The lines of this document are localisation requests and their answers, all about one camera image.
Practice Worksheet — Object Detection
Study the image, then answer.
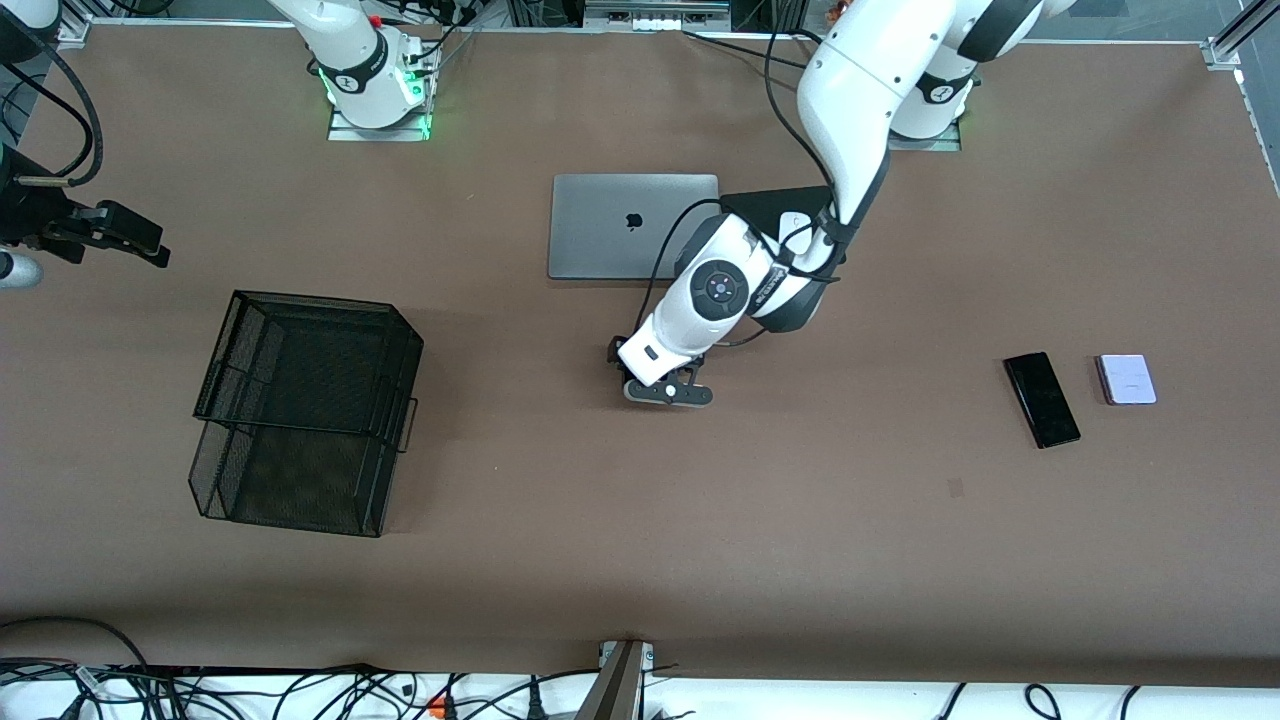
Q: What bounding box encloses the black smartphone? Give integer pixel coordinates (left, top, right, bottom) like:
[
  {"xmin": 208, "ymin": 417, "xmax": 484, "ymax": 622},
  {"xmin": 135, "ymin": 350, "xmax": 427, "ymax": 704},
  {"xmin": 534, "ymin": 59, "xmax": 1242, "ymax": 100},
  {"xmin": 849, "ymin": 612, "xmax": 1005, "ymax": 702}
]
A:
[{"xmin": 1003, "ymin": 351, "xmax": 1082, "ymax": 450}]

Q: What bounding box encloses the lavender folding phone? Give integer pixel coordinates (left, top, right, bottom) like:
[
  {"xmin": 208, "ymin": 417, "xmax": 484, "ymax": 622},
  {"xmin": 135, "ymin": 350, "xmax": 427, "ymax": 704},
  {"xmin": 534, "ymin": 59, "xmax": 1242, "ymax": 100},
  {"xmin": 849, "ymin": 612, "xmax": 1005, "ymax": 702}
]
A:
[{"xmin": 1094, "ymin": 354, "xmax": 1158, "ymax": 406}]

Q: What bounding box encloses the silver closed laptop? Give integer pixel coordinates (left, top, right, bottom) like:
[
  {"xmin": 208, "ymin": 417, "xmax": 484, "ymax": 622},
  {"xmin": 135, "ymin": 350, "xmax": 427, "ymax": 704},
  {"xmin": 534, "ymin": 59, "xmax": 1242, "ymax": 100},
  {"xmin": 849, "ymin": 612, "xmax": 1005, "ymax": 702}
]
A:
[{"xmin": 547, "ymin": 173, "xmax": 721, "ymax": 282}]

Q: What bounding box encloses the black mouse pad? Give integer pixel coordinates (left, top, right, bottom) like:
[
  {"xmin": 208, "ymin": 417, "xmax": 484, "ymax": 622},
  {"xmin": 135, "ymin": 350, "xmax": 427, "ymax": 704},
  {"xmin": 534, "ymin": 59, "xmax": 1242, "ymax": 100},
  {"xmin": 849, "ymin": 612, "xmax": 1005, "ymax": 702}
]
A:
[{"xmin": 720, "ymin": 186, "xmax": 839, "ymax": 263}]

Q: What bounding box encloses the black mesh desk organizer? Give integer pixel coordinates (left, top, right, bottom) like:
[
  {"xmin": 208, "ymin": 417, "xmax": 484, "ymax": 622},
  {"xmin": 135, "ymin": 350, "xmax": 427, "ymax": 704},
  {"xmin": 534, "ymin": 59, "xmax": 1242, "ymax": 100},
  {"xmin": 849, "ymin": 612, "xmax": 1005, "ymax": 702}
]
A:
[{"xmin": 188, "ymin": 290, "xmax": 425, "ymax": 539}]

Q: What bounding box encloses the white power strip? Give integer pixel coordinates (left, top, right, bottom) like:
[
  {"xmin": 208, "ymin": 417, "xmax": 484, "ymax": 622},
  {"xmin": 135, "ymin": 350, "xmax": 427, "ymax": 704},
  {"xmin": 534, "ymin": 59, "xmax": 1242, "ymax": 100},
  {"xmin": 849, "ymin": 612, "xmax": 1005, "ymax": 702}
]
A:
[{"xmin": 583, "ymin": 0, "xmax": 731, "ymax": 33}]

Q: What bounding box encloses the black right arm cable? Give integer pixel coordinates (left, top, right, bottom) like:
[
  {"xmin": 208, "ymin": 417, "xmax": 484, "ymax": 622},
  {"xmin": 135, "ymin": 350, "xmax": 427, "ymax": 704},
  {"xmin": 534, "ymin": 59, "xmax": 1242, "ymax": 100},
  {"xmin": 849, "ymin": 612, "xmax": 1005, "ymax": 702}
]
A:
[{"xmin": 0, "ymin": 35, "xmax": 104, "ymax": 191}]

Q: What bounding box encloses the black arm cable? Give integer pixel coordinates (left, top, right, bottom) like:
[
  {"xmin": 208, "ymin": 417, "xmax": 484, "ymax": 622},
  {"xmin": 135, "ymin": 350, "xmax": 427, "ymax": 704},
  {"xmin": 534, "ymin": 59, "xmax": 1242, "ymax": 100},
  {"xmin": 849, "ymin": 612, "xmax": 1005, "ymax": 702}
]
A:
[
  {"xmin": 0, "ymin": 35, "xmax": 104, "ymax": 191},
  {"xmin": 635, "ymin": 30, "xmax": 871, "ymax": 346}
]

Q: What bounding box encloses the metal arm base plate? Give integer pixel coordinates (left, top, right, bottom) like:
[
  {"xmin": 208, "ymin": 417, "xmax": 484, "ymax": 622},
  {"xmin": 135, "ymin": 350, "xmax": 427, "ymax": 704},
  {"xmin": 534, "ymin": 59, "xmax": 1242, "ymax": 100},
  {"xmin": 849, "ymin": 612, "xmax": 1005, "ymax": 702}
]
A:
[
  {"xmin": 888, "ymin": 125, "xmax": 963, "ymax": 153},
  {"xmin": 327, "ymin": 98, "xmax": 433, "ymax": 143}
]

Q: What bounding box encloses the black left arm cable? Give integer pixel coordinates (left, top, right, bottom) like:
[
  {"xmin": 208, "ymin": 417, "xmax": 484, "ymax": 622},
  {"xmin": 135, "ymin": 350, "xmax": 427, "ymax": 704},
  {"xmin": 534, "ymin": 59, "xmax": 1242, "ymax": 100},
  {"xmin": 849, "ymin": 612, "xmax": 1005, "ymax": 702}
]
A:
[{"xmin": 635, "ymin": 30, "xmax": 871, "ymax": 346}]

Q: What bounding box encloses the grey metal camera mount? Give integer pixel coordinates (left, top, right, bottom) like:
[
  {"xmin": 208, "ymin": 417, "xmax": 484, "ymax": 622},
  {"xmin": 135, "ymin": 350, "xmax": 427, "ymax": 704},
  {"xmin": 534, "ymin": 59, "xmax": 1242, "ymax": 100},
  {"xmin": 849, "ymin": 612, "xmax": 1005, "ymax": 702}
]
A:
[{"xmin": 575, "ymin": 640, "xmax": 656, "ymax": 720}]

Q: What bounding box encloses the black power cable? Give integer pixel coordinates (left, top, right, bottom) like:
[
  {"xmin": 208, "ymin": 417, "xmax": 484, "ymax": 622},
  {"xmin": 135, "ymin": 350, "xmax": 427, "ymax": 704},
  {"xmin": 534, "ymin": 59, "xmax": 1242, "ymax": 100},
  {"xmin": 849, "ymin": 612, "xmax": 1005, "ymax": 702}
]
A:
[{"xmin": 683, "ymin": 30, "xmax": 816, "ymax": 71}]

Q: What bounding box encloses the thick black cable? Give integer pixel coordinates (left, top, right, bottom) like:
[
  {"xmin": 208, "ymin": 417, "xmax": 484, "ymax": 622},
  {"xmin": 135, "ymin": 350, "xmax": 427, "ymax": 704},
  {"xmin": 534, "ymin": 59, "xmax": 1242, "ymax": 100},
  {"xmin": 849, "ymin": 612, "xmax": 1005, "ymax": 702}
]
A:
[{"xmin": 0, "ymin": 614, "xmax": 153, "ymax": 673}]

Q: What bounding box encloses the aluminium frame profile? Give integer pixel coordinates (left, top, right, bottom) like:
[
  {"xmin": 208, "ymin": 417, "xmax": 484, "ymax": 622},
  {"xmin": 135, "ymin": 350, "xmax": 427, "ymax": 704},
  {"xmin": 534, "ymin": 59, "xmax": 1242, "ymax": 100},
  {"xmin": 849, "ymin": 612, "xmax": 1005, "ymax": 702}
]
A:
[{"xmin": 1203, "ymin": 0, "xmax": 1280, "ymax": 71}]

